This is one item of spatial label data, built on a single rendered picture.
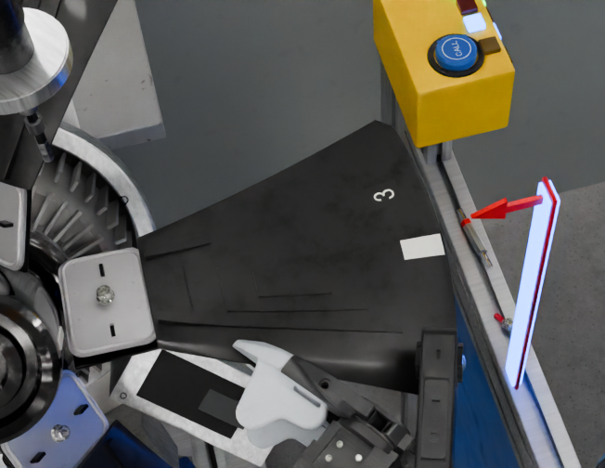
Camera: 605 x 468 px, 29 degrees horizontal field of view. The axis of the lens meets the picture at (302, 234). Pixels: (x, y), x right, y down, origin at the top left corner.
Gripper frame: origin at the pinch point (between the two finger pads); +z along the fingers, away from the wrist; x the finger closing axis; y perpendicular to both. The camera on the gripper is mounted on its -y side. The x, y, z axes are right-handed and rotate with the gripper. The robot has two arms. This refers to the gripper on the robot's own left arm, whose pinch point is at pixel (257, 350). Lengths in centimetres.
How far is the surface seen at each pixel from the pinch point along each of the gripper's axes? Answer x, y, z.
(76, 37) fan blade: -18.8, -5.9, 16.5
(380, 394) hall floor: 122, -34, 25
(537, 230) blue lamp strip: 6.5, -22.8, -9.5
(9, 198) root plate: -10.0, 3.6, 17.9
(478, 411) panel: 61, -23, -3
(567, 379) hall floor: 125, -56, 0
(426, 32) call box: 14.9, -39.3, 13.8
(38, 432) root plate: 3.8, 14.1, 11.0
